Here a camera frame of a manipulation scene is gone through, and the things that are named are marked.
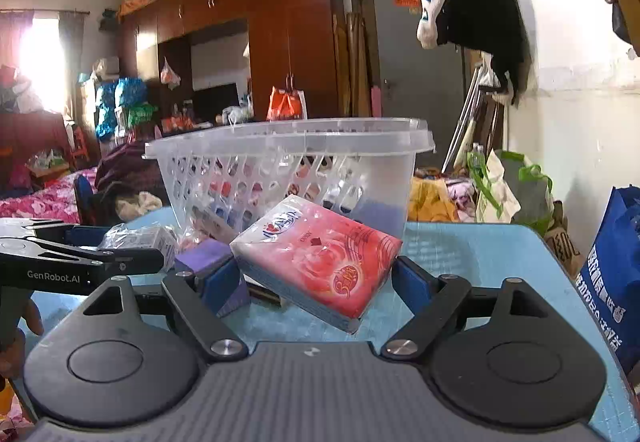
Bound green and white bag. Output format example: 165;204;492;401
467;149;555;236

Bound orange cloth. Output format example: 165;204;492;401
118;0;166;18

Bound curtained window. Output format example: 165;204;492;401
0;9;89;115

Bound small clear hanging bag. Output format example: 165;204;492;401
160;58;182;90

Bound red tissue packet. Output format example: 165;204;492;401
230;194;404;336

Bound blue tote bag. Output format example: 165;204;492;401
575;185;640;374

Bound person's left hand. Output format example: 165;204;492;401
0;297;46;390

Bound clear bagged small box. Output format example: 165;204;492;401
97;223;179;273

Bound orange and white plastic bag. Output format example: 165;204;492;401
266;86;307;123

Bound wooden boards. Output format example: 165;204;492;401
332;0;381;121

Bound blue and green bags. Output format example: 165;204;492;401
95;78;159;141

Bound pink floral bedsheet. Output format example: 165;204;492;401
0;167;99;225

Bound pile of dark clothes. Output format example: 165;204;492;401
95;139;171;223

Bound purple box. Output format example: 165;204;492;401
174;238;252;319

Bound printed brown carton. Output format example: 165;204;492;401
544;201;584;279

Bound brown wooden wardrobe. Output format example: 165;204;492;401
117;0;347;133

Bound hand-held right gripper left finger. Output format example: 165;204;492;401
80;258;249;363

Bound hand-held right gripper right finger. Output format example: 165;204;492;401
381;256;556;363

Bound black television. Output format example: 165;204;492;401
192;82;240;123

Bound white plastic laundry basket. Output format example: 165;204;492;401
144;118;437;243

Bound dark red cabinet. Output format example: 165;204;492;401
0;112;76;198

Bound white plastic bags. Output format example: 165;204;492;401
222;104;254;125

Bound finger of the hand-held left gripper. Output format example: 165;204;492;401
30;240;166;275
0;217;109;250

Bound grey door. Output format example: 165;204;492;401
370;0;469;169

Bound yellow plastic bag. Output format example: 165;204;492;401
407;176;461;223

